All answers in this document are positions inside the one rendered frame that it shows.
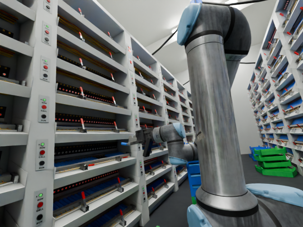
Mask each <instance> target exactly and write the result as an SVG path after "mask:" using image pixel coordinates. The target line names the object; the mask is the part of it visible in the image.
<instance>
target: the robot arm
mask: <svg viewBox="0 0 303 227"><path fill-rule="evenodd" d="M251 38H252V37H251V30H250V26H249V23H248V21H247V19H246V17H245V16H244V14H243V13H242V12H241V11H240V10H239V9H237V8H235V7H232V6H222V5H210V4H202V3H201V2H200V3H190V4H188V5H187V6H186V8H185V9H184V11H183V13H182V15H181V18H180V21H179V25H178V30H177V43H178V44H179V45H181V46H183V45H184V47H185V53H186V56H187V63H188V74H189V82H190V90H191V98H192V106H193V116H194V124H195V132H196V138H195V140H194V143H192V144H184V140H183V139H184V138H185V137H186V135H185V131H184V128H183V126H182V124H181V123H173V124H169V125H165V126H162V127H156V128H155V127H151V128H149V129H142V130H138V131H135V133H136V134H135V136H133V137H132V136H129V142H128V143H127V144H126V145H136V144H144V143H145V148H144V152H143V156H144V157H149V156H150V152H151V149H152V144H153V142H156V143H161V142H167V147H168V153H169V159H170V164H172V165H183V164H188V162H191V161H196V160H199V167H200V174H201V182H202V184H201V186H200V187H199V188H198V189H197V190H196V202H197V203H196V204H192V205H191V206H189V207H188V209H187V220H188V224H189V227H303V191H302V190H300V189H297V188H293V187H289V186H282V185H274V184H261V183H256V184H245V178H244V172H243V165H242V159H241V153H240V147H239V139H238V133H237V127H236V121H235V115H234V108H233V102H232V96H231V88H232V85H233V82H234V79H235V76H236V73H237V70H238V68H239V64H240V61H241V59H243V58H244V57H246V56H247V55H248V53H249V50H250V47H251Z"/></svg>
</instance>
